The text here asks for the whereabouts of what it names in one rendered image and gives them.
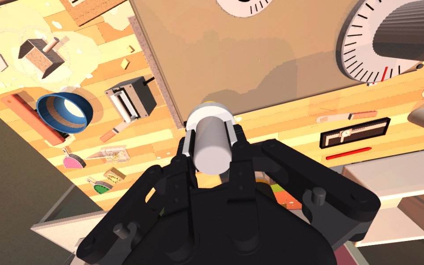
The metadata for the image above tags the blue bowl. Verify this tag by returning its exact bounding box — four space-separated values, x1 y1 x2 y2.
36 92 94 134

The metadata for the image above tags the black tray with caliper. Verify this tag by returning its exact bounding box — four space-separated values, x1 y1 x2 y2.
319 117 392 149

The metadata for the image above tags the grey knurled knob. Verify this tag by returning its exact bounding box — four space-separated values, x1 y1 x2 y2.
372 0 424 64

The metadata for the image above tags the white cylindrical stone cast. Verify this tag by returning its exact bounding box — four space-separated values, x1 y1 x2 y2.
185 100 238 176

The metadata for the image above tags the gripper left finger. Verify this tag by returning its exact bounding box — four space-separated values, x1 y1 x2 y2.
76 126 199 264

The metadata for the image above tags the brown block with peg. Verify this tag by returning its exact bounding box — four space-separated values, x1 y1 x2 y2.
17 36 66 80

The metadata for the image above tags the white tick-marked dial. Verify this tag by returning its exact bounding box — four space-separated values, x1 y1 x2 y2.
338 0 424 84
216 0 274 18

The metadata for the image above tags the orange block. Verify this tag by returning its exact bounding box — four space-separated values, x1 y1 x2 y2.
269 183 303 211

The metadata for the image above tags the red pencil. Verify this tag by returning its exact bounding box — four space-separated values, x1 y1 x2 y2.
325 147 373 161

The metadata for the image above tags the white shelf unit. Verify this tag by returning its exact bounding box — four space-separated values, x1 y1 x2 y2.
340 149 424 248

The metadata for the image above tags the orange-handled knife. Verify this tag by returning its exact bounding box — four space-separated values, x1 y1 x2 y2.
315 111 379 124

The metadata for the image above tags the orange flat bar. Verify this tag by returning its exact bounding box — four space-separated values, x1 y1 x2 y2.
0 93 66 146

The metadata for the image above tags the orange-handled spatula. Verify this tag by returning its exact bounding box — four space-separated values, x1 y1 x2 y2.
99 121 132 144

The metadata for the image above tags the cork board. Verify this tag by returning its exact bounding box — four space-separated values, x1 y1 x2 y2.
59 0 128 27

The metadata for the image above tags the green fan-shaped tool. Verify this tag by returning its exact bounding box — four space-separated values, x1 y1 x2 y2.
87 176 114 195

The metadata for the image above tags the clear plastic bag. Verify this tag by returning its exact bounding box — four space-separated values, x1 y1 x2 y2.
85 145 130 163

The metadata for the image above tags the small tan box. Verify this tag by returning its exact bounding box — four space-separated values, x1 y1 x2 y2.
103 167 127 184

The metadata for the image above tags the pink fan-shaped tool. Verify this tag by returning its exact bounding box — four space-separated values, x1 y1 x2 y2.
62 146 87 169

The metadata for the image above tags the grey box with white roller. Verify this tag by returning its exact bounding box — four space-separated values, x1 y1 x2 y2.
104 76 158 124

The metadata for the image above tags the white cabinet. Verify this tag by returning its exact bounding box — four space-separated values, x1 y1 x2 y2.
30 183 110 255

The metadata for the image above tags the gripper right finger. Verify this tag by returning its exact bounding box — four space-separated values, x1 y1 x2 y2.
224 120 382 225

